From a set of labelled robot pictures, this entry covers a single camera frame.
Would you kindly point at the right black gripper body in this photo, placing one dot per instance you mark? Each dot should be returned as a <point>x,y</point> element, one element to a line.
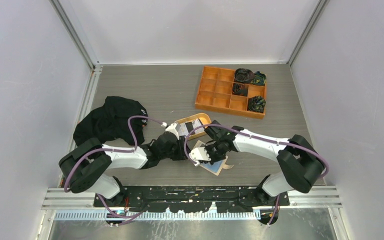
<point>215,152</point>

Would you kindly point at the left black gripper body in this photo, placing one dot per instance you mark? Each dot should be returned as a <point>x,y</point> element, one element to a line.
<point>177,152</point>

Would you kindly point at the silver credit card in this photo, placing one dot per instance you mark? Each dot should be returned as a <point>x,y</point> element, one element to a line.
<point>182,129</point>

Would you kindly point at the beige leather card holder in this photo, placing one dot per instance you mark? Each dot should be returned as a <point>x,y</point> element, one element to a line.
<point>215,168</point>

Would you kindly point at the yellow oval tray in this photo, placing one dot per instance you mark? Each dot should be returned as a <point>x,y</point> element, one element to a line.
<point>187,124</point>

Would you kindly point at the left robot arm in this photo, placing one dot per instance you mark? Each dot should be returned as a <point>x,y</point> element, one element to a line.
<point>84,167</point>

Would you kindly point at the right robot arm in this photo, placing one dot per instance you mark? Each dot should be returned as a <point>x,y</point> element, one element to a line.
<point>300,165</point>

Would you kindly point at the orange compartment organizer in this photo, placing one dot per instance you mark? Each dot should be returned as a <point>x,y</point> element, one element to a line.
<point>215,93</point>

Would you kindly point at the dark rolled tie middle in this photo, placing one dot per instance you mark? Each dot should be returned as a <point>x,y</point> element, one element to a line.
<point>240,89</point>

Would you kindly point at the dark rolled tie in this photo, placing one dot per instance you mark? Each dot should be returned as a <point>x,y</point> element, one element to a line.
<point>240,89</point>
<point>243,75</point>

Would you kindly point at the black cloth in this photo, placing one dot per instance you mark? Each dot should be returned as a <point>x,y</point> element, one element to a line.
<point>110,121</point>

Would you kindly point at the dark rolled tie top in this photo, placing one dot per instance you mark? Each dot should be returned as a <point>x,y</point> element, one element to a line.
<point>243,75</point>

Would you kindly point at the green patterned rolled tie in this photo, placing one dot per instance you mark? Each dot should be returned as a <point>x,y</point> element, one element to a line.
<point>259,79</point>

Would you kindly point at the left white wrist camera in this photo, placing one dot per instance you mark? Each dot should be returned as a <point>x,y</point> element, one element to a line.
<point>173,128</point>

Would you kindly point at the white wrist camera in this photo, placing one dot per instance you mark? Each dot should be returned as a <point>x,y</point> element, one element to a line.
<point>199,155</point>
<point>173,128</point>

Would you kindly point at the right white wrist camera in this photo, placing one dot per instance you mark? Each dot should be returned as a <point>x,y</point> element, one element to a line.
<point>199,155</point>

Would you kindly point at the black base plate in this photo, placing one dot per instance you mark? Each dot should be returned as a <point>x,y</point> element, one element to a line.
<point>194,199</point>

